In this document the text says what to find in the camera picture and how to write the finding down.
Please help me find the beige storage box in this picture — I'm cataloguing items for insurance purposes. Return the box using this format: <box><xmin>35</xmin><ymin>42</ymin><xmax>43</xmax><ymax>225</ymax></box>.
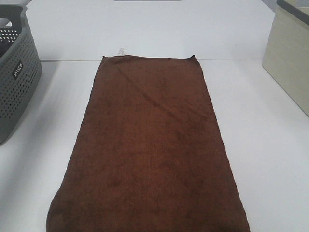
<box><xmin>262</xmin><ymin>0</ymin><xmax>309</xmax><ymax>114</ymax></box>

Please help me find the grey perforated plastic basket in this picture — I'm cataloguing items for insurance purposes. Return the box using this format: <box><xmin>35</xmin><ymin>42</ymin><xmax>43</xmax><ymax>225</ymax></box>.
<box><xmin>0</xmin><ymin>4</ymin><xmax>42</xmax><ymax>143</ymax></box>

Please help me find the brown towel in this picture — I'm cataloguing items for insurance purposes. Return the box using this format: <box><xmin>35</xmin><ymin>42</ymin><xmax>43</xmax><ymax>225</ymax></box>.
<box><xmin>46</xmin><ymin>55</ymin><xmax>250</xmax><ymax>232</ymax></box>

